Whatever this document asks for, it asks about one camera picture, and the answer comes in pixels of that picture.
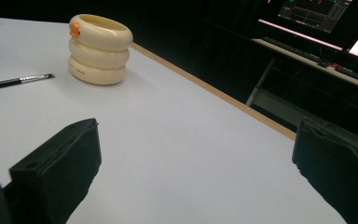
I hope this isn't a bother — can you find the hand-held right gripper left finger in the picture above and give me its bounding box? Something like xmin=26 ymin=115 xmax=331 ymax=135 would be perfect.
xmin=8 ymin=118 xmax=103 ymax=224

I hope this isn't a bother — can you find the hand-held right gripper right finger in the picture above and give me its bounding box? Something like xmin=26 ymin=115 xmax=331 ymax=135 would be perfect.
xmin=291 ymin=117 xmax=358 ymax=224

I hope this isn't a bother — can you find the black makeup brush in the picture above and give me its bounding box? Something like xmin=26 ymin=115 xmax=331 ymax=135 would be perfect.
xmin=0 ymin=73 xmax=55 ymax=92

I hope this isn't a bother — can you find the cream ringed pen holder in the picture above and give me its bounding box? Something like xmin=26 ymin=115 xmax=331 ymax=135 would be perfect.
xmin=67 ymin=13 xmax=134 ymax=86

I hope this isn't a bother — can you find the side desk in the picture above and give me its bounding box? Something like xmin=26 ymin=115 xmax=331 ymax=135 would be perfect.
xmin=245 ymin=37 xmax=358 ymax=138

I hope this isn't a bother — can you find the black keyboard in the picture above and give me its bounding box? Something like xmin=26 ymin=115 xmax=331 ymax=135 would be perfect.
xmin=262 ymin=36 xmax=323 ymax=63

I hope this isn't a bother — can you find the computer monitor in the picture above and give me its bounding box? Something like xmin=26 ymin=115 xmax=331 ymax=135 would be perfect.
xmin=257 ymin=0 xmax=358 ymax=51

